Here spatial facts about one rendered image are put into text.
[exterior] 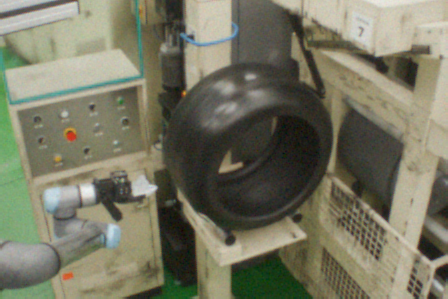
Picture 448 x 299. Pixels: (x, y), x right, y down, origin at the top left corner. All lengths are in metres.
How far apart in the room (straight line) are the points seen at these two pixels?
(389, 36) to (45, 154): 1.47
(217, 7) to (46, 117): 0.83
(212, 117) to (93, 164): 0.88
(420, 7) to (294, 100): 0.49
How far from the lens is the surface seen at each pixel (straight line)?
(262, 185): 2.15
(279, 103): 1.69
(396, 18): 1.52
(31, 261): 1.35
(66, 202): 1.68
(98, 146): 2.35
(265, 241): 2.08
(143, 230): 2.62
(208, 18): 1.90
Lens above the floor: 2.19
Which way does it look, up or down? 30 degrees down
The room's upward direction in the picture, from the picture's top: straight up
